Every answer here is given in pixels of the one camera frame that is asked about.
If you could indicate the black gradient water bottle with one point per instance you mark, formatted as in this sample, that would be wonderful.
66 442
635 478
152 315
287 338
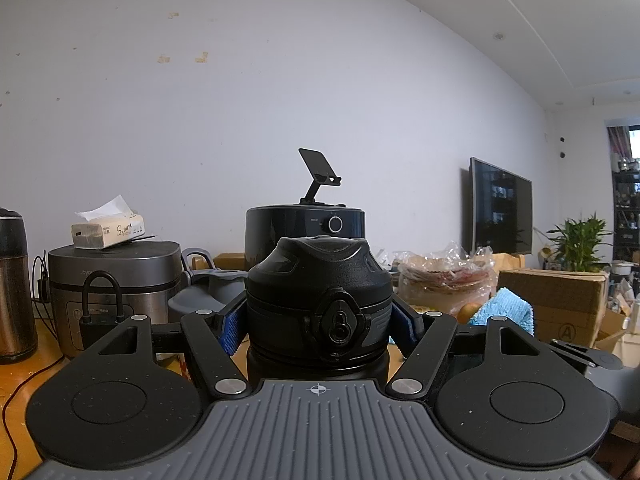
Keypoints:
300 280

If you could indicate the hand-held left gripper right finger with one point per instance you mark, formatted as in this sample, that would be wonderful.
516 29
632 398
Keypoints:
404 330

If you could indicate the black power adapter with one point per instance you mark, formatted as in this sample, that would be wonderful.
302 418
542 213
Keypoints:
40 290

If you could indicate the closed cardboard box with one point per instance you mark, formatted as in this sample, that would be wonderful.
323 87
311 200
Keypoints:
560 295

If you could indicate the white tissue pack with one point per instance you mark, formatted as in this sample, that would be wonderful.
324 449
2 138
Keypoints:
107 232

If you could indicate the open cardboard box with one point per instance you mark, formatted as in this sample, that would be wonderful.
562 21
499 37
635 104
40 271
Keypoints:
617 327

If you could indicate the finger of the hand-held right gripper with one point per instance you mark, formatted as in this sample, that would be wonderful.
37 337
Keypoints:
600 360

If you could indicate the black phone stand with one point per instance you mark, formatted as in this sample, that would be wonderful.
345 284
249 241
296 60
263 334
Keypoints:
315 162

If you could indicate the plastic bag of flatbread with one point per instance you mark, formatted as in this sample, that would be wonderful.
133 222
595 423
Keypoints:
440 280

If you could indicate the grey rice cooker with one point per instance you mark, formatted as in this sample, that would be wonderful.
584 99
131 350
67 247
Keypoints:
145 280

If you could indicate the white pot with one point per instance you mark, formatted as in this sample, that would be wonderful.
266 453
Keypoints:
622 269

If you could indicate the green potted plant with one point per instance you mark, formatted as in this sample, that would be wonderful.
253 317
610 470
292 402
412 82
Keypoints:
580 245

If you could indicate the yellow round fruit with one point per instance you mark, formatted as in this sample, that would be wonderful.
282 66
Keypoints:
469 312

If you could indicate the flat screen television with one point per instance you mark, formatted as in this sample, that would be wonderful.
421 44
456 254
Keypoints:
500 210

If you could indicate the black storage shelf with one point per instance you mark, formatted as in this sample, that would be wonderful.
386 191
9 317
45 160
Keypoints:
627 220

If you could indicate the window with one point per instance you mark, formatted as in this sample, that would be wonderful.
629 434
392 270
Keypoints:
635 142

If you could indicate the grey lid shaker bottle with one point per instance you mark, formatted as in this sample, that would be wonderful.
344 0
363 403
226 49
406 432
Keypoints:
210 290

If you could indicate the striped curtain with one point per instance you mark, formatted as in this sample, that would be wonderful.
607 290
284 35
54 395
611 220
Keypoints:
617 147

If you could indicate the dark blue air fryer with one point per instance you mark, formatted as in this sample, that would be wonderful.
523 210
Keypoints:
280 225

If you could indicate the blue microfiber cloth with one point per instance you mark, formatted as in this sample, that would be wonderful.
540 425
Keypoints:
505 305

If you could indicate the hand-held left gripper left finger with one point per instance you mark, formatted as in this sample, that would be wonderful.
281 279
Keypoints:
231 332

